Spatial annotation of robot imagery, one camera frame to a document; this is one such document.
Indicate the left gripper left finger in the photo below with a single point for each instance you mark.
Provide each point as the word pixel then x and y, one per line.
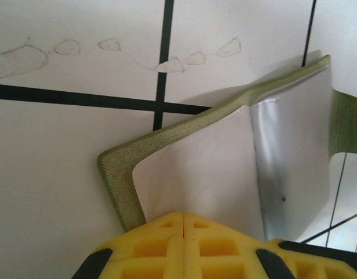
pixel 143 255

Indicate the green card holder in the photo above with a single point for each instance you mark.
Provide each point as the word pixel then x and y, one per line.
pixel 123 162

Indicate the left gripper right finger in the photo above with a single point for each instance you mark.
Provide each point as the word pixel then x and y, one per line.
pixel 224 255

